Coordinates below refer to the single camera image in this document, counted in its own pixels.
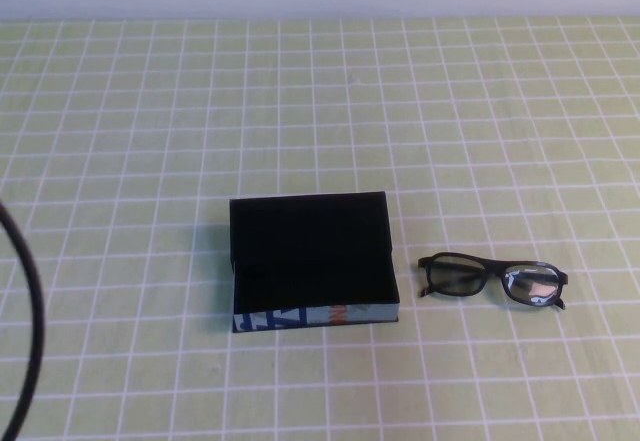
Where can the black printed glasses case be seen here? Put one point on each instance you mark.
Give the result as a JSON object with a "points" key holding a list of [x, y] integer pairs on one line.
{"points": [[310, 241]]}

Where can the black framed glasses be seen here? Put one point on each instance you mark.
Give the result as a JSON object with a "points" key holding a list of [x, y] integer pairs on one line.
{"points": [[492, 264]]}

